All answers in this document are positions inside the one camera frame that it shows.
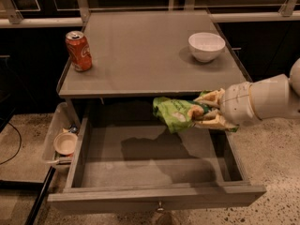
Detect black floor bar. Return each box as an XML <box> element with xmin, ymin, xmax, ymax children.
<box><xmin>0</xmin><ymin>167</ymin><xmax>56</xmax><ymax>225</ymax></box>

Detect grey metal railing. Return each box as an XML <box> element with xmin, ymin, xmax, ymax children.
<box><xmin>0</xmin><ymin>0</ymin><xmax>300</xmax><ymax>27</ymax></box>

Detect green rice chip bag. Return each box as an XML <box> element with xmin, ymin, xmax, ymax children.
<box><xmin>153</xmin><ymin>97</ymin><xmax>225</xmax><ymax>133</ymax></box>

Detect small blue object in bin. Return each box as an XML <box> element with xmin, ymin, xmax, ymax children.
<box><xmin>68</xmin><ymin>125</ymin><xmax>78</xmax><ymax>133</ymax></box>

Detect metal drawer knob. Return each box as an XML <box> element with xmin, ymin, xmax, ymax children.
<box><xmin>156</xmin><ymin>201</ymin><xmax>165</xmax><ymax>213</ymax></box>

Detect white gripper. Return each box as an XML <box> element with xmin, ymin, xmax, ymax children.
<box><xmin>194</xmin><ymin>82</ymin><xmax>261</xmax><ymax>132</ymax></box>

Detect small beige bowl in bin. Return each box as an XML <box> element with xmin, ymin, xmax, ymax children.
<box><xmin>53</xmin><ymin>132</ymin><xmax>78</xmax><ymax>156</ymax></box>

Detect black cable on floor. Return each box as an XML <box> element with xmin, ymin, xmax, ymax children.
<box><xmin>0</xmin><ymin>117</ymin><xmax>23</xmax><ymax>166</ymax></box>

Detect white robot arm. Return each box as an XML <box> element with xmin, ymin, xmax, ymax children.
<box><xmin>194</xmin><ymin>59</ymin><xmax>300</xmax><ymax>130</ymax></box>

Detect white ceramic bowl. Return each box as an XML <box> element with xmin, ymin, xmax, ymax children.
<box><xmin>188</xmin><ymin>32</ymin><xmax>226</xmax><ymax>63</ymax></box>

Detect orange soda can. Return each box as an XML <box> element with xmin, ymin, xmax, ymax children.
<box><xmin>66</xmin><ymin>31</ymin><xmax>92</xmax><ymax>72</ymax></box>

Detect open grey top drawer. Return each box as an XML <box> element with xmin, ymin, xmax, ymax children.
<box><xmin>49</xmin><ymin>98</ymin><xmax>265</xmax><ymax>213</ymax></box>

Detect grey cabinet with table top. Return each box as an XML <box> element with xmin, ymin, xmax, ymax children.
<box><xmin>55</xmin><ymin>10</ymin><xmax>254</xmax><ymax>127</ymax></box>

